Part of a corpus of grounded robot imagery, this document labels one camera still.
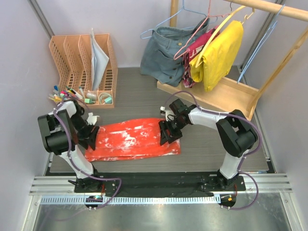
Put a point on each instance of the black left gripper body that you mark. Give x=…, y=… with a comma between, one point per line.
x=84, y=131

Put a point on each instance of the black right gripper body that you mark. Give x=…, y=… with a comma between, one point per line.
x=174, y=126

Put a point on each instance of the orange tie-dye trousers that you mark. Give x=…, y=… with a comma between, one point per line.
x=131, y=140

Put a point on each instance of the blue wire hanger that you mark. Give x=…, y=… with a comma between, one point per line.
x=268, y=32
x=173, y=16

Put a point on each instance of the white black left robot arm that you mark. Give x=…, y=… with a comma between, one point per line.
x=63, y=132

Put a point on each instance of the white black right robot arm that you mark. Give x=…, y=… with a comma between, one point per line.
x=236, y=133

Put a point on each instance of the yellow wooden hanger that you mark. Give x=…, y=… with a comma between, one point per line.
x=201, y=53

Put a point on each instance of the bunch of coloured pens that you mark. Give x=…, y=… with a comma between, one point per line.
x=68, y=93

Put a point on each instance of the wooden clothes rack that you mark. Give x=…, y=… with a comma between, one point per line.
x=229, y=95

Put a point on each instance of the blue denim shorts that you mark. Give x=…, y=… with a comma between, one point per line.
x=158, y=58

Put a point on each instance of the white papers in organizer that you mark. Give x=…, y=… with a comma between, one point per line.
x=99, y=61

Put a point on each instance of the orange plastic file organizer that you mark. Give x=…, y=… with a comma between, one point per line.
x=72, y=57

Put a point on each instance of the yellow garment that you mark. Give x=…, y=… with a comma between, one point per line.
x=218, y=57

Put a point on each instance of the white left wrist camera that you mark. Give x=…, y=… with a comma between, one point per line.
x=92, y=119

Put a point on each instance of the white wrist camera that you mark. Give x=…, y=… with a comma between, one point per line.
x=166, y=113
x=92, y=119

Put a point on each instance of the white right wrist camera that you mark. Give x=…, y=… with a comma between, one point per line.
x=166, y=113

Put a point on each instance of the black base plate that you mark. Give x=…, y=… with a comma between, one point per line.
x=167, y=184

